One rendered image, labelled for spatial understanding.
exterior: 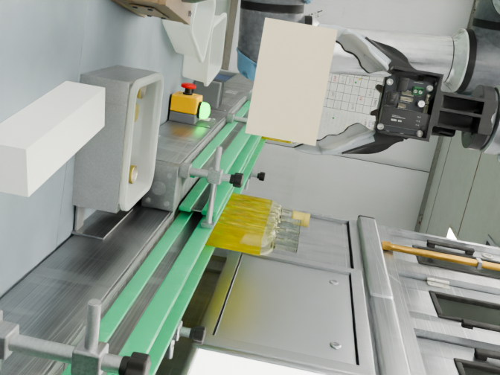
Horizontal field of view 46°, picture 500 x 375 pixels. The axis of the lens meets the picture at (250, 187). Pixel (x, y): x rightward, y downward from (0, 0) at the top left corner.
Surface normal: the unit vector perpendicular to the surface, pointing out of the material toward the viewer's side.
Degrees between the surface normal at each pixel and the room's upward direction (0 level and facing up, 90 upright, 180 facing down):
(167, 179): 90
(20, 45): 0
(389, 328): 90
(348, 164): 90
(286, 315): 90
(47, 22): 0
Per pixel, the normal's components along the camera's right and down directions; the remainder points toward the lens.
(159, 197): -0.12, 0.29
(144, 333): 0.15, -0.94
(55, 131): 0.98, 0.18
